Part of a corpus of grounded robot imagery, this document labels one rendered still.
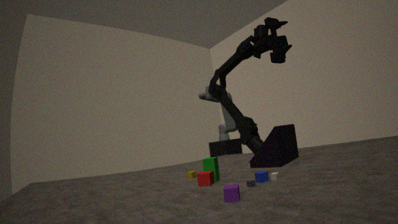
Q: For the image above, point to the purple block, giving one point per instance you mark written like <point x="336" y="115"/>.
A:
<point x="231" y="193"/>

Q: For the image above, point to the yellow cube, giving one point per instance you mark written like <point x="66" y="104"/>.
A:
<point x="192" y="174"/>

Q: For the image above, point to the red block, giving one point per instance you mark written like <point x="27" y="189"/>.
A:
<point x="205" y="178"/>

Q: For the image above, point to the blue block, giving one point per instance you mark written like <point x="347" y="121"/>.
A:
<point x="261" y="176"/>

